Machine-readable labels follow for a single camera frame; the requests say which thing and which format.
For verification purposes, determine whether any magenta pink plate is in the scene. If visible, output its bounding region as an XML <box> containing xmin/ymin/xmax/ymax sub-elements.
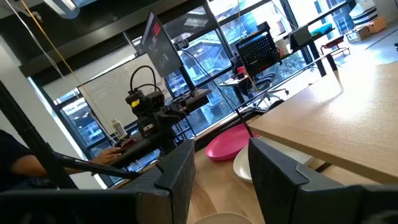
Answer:
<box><xmin>205</xmin><ymin>123</ymin><xmax>261</xmax><ymax>162</ymax></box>

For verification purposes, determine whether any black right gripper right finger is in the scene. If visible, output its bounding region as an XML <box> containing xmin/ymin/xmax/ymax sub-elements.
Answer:
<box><xmin>248</xmin><ymin>138</ymin><xmax>363</xmax><ymax>224</ymax></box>

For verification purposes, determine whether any black aluminium frame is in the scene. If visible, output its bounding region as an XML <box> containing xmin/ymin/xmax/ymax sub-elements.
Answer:
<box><xmin>0</xmin><ymin>81</ymin><xmax>142</xmax><ymax>190</ymax></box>

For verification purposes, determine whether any black computer monitor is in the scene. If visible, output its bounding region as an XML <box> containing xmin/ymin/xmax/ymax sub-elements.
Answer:
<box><xmin>141</xmin><ymin>11</ymin><xmax>213</xmax><ymax>114</ymax></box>

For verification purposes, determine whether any black laptop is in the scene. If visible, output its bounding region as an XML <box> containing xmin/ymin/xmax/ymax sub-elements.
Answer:
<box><xmin>235</xmin><ymin>21</ymin><xmax>282</xmax><ymax>77</ymax></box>

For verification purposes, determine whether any white bottle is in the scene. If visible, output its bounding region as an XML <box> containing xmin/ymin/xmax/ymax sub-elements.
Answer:
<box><xmin>111</xmin><ymin>118</ymin><xmax>128</xmax><ymax>140</ymax></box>

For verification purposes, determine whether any pale beige plate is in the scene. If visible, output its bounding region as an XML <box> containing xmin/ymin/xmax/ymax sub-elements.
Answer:
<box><xmin>192</xmin><ymin>212</ymin><xmax>254</xmax><ymax>224</ymax></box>

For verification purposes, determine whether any person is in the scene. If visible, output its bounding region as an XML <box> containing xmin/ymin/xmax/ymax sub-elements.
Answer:
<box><xmin>0</xmin><ymin>129</ymin><xmax>94</xmax><ymax>192</ymax></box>

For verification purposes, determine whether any light grey plate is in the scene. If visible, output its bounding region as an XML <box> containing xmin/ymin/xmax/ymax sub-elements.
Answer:
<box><xmin>233</xmin><ymin>136</ymin><xmax>315</xmax><ymax>184</ymax></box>

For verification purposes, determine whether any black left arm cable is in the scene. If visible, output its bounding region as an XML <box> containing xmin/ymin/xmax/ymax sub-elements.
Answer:
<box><xmin>129</xmin><ymin>64</ymin><xmax>162</xmax><ymax>94</ymax></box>

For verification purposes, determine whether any brown cardboard box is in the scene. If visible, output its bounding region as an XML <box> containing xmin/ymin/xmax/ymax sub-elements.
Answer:
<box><xmin>368</xmin><ymin>17</ymin><xmax>388</xmax><ymax>34</ymax></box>

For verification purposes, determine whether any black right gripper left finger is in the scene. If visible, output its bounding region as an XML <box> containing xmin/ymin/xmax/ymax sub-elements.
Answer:
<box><xmin>123</xmin><ymin>139</ymin><xmax>196</xmax><ymax>224</ymax></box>

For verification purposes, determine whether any black office chair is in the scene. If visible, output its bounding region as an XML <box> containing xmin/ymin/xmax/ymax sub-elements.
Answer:
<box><xmin>248</xmin><ymin>73</ymin><xmax>290</xmax><ymax>108</ymax></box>

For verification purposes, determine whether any black background desk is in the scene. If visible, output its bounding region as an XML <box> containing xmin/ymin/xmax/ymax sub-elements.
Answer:
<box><xmin>281</xmin><ymin>24</ymin><xmax>340</xmax><ymax>78</ymax></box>

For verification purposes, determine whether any red bench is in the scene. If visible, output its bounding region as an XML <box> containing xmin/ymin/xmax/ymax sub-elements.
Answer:
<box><xmin>320</xmin><ymin>35</ymin><xmax>351</xmax><ymax>57</ymax></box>

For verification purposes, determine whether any ceiling lamp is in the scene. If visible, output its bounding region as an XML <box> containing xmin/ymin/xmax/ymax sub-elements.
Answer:
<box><xmin>43</xmin><ymin>0</ymin><xmax>81</xmax><ymax>20</ymax></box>

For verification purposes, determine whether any person's hand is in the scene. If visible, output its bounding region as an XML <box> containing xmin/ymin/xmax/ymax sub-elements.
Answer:
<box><xmin>91</xmin><ymin>146</ymin><xmax>123</xmax><ymax>166</ymax></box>

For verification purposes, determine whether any whiteboard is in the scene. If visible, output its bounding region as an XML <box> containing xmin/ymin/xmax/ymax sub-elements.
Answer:
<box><xmin>77</xmin><ymin>52</ymin><xmax>175</xmax><ymax>134</ymax></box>

